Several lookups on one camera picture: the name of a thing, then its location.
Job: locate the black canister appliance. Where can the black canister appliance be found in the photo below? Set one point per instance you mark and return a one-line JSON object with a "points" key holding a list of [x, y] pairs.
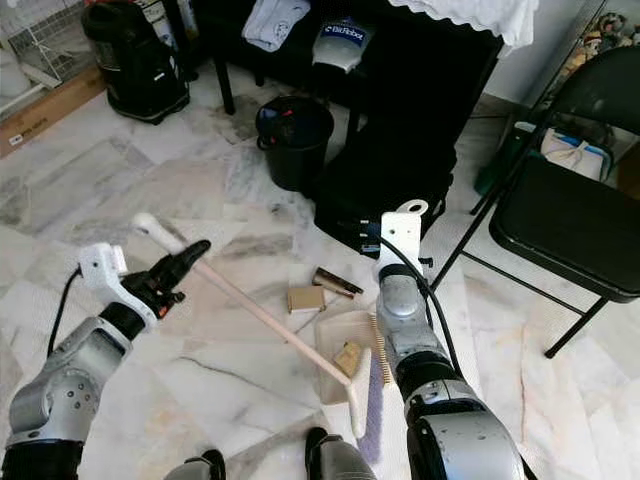
{"points": [[135, 62]]}

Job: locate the white lace cloth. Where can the white lace cloth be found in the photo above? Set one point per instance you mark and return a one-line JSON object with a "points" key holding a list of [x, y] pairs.
{"points": [[470, 18]]}

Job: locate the black folding chair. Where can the black folding chair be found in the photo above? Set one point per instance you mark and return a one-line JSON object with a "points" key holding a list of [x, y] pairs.
{"points": [[565, 220]]}

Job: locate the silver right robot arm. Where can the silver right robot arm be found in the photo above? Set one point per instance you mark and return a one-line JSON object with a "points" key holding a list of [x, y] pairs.
{"points": [[445, 410]]}

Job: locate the robot right leg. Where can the robot right leg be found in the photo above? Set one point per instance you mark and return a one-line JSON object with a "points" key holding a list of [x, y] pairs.
{"points": [[345, 462]]}

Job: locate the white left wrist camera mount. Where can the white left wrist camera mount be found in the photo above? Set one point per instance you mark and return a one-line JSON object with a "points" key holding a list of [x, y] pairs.
{"points": [[105, 270]]}

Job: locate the small flat cardboard box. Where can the small flat cardboard box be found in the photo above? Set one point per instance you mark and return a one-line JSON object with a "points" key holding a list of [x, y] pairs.
{"points": [[305, 299]]}

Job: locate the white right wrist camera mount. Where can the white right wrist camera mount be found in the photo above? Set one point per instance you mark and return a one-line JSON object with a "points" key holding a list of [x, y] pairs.
{"points": [[400, 237]]}

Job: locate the small tan cardboard piece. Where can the small tan cardboard piece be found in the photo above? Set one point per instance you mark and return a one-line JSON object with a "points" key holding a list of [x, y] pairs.
{"points": [[349, 359]]}

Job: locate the robot leg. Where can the robot leg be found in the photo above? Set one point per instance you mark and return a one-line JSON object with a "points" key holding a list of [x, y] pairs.
{"points": [[198, 468], [345, 462]]}

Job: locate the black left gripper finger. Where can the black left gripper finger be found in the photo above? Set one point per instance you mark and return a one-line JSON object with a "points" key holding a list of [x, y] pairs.
{"points": [[188, 254], [190, 272]]}

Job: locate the green plastic object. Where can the green plastic object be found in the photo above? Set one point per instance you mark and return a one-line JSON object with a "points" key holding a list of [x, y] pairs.
{"points": [[498, 162]]}

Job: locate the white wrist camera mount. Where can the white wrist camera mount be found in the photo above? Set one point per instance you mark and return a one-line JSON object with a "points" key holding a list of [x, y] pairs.
{"points": [[400, 237], [105, 270]]}

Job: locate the white hanging garment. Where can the white hanging garment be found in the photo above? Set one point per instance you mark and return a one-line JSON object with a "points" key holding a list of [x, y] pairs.
{"points": [[275, 22]]}

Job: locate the black plastic bucket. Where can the black plastic bucket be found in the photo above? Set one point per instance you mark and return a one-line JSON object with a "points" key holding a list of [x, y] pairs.
{"points": [[295, 145]]}

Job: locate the black cloth covered table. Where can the black cloth covered table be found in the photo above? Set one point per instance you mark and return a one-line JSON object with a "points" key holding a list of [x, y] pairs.
{"points": [[420, 110]]}

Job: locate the robot left leg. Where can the robot left leg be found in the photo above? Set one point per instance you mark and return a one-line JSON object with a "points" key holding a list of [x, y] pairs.
{"points": [[198, 468]]}

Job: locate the colourful printed picture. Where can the colourful printed picture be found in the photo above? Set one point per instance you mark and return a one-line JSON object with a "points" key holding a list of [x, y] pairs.
{"points": [[600, 45]]}

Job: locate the cream plastic dustpan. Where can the cream plastic dustpan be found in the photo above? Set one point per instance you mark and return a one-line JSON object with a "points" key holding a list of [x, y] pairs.
{"points": [[335, 385]]}

